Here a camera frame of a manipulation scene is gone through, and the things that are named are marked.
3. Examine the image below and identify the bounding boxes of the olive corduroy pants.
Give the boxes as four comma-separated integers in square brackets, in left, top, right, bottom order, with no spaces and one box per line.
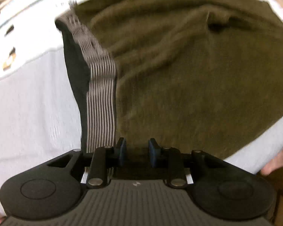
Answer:
[55,0,283,159]

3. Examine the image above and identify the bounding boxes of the person right hand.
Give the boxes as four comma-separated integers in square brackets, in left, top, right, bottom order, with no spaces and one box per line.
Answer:
[260,150,283,176]

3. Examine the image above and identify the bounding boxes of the printed grey bed sheet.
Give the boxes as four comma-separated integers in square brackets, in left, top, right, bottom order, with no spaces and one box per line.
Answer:
[0,0,283,219]

